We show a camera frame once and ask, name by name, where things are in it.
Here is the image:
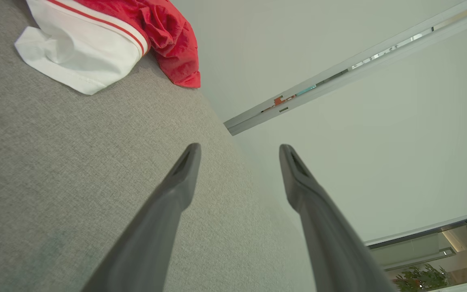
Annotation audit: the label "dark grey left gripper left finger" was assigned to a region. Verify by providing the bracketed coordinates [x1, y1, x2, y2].
[81, 143, 201, 292]

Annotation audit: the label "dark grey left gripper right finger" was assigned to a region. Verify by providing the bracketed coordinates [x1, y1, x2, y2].
[279, 144, 398, 292]

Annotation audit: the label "red shorts with white stripe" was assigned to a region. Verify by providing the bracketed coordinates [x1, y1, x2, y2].
[135, 0, 201, 89]

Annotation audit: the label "red jersey with white sleeves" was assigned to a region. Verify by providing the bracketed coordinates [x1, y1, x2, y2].
[14, 0, 151, 96]

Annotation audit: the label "green potted plant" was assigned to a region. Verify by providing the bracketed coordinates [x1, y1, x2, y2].
[393, 264, 451, 292]

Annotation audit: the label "grey fabric sofa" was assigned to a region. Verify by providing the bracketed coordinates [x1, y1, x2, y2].
[0, 0, 317, 292]

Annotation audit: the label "grey metal partition post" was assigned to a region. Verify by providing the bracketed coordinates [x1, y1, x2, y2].
[224, 0, 467, 136]

